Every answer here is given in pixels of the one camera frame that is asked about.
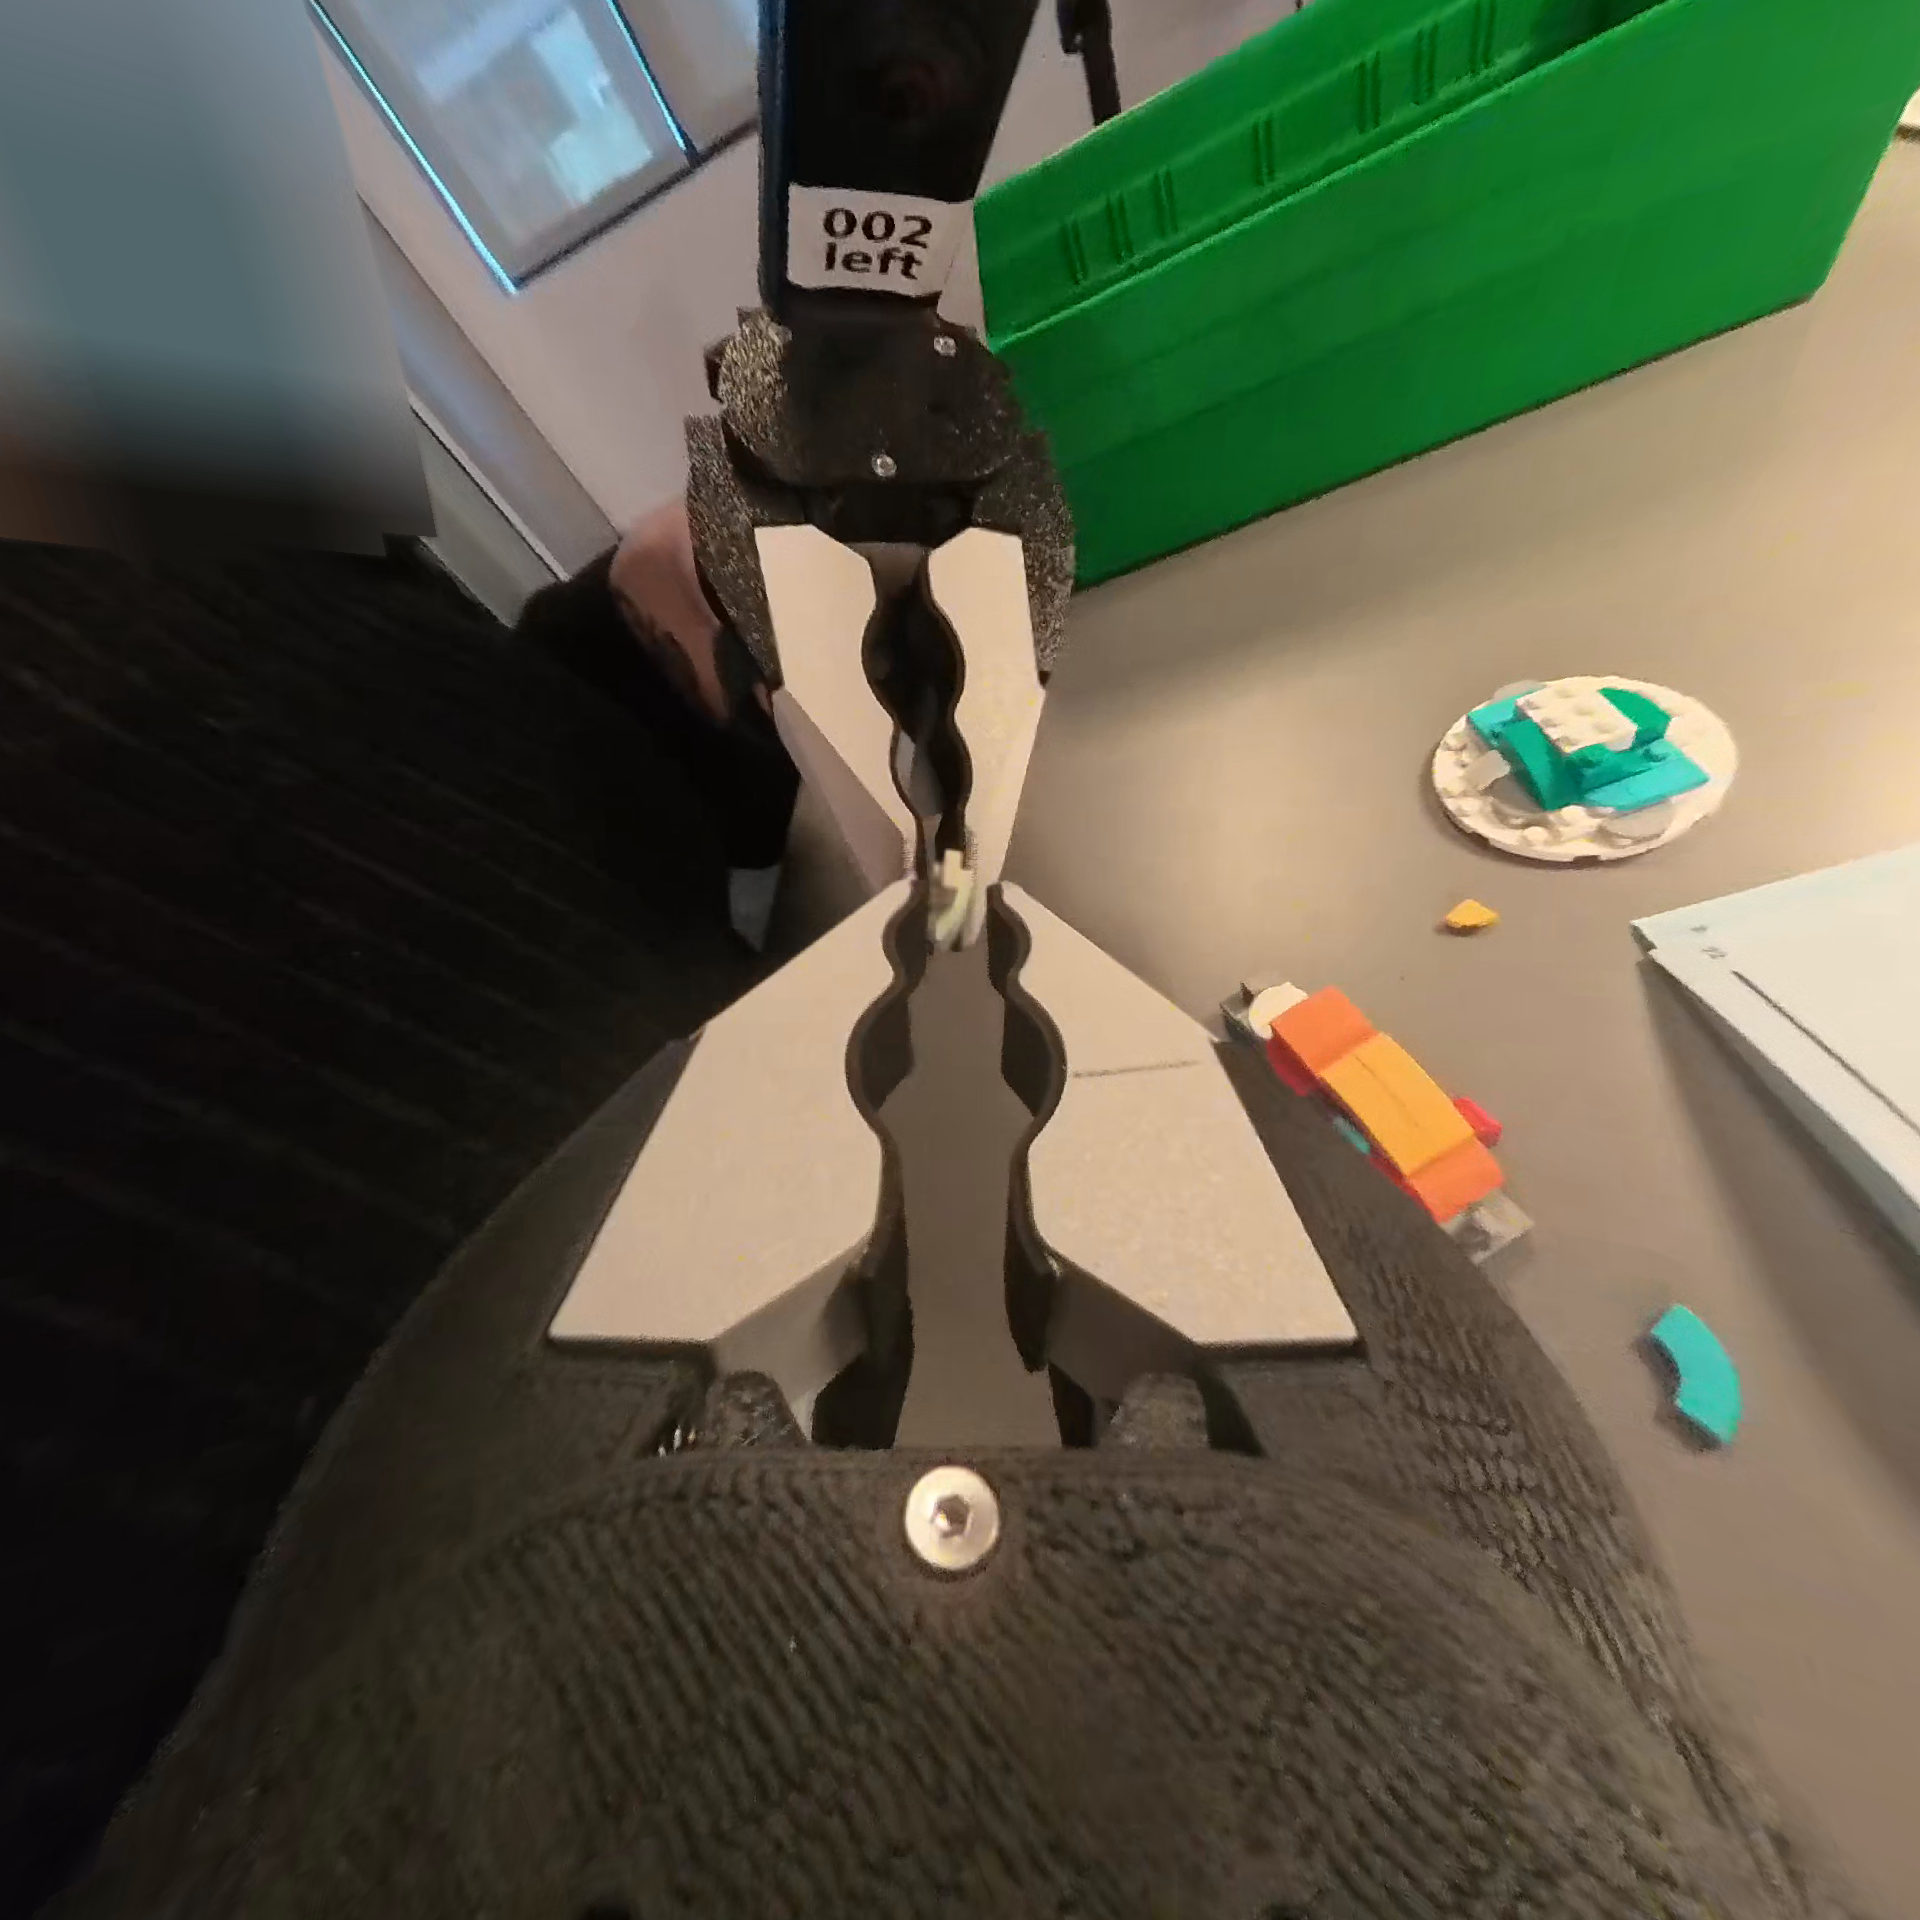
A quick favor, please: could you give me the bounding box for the person's black knit sweater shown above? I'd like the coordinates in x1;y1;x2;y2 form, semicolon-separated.
0;531;797;1920

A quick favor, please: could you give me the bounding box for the orange lego balloon build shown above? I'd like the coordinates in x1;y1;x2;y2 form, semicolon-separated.
1220;981;1537;1264

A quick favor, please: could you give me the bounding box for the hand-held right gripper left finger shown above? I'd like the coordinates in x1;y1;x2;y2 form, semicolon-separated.
549;879;922;1449

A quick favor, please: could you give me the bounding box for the open instruction booklet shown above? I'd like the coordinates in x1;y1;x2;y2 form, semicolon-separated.
1629;845;1920;1253

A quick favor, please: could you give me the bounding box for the white round lego base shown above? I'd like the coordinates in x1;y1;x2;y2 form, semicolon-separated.
1431;679;1740;865

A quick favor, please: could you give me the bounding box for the black tripod stand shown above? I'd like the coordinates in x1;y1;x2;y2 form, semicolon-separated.
1053;0;1125;125

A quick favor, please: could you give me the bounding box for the person's left hand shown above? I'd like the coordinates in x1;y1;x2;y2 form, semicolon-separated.
608;503;725;716

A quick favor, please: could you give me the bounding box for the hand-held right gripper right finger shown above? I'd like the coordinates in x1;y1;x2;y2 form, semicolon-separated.
983;882;1362;1449

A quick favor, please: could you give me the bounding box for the green plastic bin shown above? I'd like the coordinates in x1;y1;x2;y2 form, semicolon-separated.
972;0;1920;590

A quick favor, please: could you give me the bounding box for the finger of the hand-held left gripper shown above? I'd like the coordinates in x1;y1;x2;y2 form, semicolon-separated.
755;523;930;903
912;529;1053;890

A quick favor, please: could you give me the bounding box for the glass window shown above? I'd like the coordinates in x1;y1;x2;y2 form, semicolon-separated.
306;0;759;295

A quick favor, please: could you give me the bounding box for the teal curved lego piece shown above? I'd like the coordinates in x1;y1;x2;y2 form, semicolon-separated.
1647;1304;1745;1449

